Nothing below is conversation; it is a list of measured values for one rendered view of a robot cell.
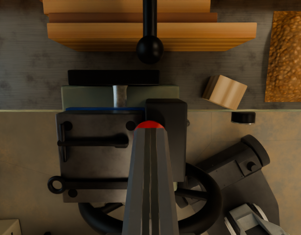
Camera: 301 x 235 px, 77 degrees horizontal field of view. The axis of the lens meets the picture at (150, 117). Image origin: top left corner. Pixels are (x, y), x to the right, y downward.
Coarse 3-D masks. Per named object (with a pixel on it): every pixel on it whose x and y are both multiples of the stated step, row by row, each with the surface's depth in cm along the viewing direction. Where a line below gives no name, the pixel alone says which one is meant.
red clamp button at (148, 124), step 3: (147, 120) 16; (150, 120) 16; (141, 123) 16; (144, 123) 16; (147, 123) 16; (150, 123) 16; (153, 123) 16; (156, 123) 16; (159, 123) 16; (138, 126) 16; (141, 126) 16; (144, 126) 16; (147, 126) 16; (150, 126) 16; (153, 126) 16; (156, 126) 16; (159, 126) 16; (162, 126) 16; (135, 129) 16
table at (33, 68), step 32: (0, 0) 26; (32, 0) 26; (224, 0) 26; (256, 0) 26; (288, 0) 26; (0, 32) 26; (32, 32) 26; (256, 32) 26; (0, 64) 27; (32, 64) 27; (64, 64) 27; (96, 64) 27; (128, 64) 27; (160, 64) 27; (192, 64) 27; (224, 64) 27; (256, 64) 27; (0, 96) 28; (32, 96) 28; (192, 96) 28; (256, 96) 28
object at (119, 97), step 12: (72, 72) 18; (84, 72) 18; (96, 72) 18; (108, 72) 18; (120, 72) 18; (132, 72) 18; (144, 72) 18; (156, 72) 18; (72, 84) 18; (84, 84) 18; (96, 84) 18; (108, 84) 18; (120, 84) 18; (132, 84) 18; (144, 84) 18; (156, 84) 18; (120, 96) 22
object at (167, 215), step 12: (156, 132) 10; (156, 144) 9; (168, 144) 9; (156, 156) 8; (168, 156) 9; (156, 168) 8; (168, 168) 8; (156, 180) 7; (168, 180) 7; (156, 192) 7; (168, 192) 7; (156, 204) 6; (168, 204) 6; (156, 216) 6; (168, 216) 6; (156, 228) 6; (168, 228) 6
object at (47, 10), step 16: (48, 0) 21; (64, 0) 21; (80, 0) 21; (96, 0) 21; (112, 0) 21; (128, 0) 21; (160, 0) 21; (176, 0) 21; (192, 0) 21; (208, 0) 21; (48, 16) 22
